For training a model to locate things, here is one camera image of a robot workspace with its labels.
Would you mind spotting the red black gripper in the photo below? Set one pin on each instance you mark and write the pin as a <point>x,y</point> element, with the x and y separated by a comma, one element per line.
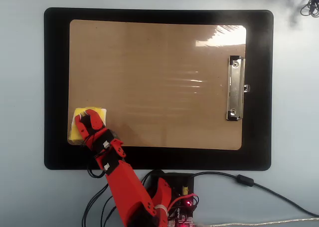
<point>97,136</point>

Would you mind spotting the yellow sponge with black knob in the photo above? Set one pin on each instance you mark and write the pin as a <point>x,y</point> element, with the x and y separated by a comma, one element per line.
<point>76,134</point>

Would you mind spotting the brown clipboard board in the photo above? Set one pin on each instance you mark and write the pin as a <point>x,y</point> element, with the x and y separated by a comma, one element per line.
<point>162,87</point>

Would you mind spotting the controller circuit board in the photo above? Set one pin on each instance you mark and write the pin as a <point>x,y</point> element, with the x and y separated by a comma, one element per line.
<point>185,212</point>

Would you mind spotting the black mat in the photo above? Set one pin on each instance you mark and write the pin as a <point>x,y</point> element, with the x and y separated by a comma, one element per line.
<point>57,62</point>

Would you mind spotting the metal clipboard clip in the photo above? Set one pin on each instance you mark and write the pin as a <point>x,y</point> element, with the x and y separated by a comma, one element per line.
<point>235,87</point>

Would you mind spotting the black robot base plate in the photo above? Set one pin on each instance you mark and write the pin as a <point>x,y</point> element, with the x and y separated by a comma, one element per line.
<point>178,179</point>

